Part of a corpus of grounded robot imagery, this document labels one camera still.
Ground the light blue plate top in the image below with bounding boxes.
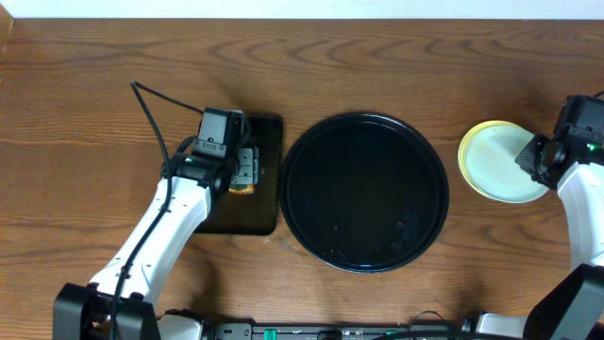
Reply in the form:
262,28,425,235
465,125,548,204

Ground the yellow plate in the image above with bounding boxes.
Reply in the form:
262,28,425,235
457,120,517,201

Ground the orange green scrub sponge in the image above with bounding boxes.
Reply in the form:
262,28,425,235
228,184,255,195

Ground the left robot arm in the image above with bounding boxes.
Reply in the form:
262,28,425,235
52,147,259,339

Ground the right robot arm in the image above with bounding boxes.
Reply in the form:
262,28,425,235
458,121,603,339

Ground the black rectangular water tray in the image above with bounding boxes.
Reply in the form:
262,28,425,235
195,114,283,236

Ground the black round tray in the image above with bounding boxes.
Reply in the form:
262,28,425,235
279,111,449,273

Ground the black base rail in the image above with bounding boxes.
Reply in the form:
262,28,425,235
202,323,456,340

